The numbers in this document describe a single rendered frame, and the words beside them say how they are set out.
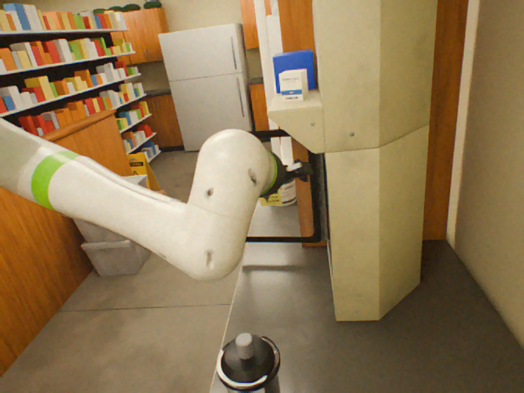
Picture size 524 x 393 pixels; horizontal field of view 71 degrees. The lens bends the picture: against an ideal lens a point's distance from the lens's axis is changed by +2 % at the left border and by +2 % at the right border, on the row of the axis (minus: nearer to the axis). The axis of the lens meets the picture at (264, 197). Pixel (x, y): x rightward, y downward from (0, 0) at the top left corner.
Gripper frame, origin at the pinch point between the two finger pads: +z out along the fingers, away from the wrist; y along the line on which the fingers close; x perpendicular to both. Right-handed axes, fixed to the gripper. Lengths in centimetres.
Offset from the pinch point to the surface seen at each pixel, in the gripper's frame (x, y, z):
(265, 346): 29.0, 7.5, -26.8
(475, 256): 36, -39, 38
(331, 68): -14.9, -18.6, -16.1
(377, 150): 1.9, -21.7, -6.8
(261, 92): -211, 83, 446
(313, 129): -6.4, -11.3, -11.5
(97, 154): -114, 195, 185
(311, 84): -21.3, -13.2, 4.3
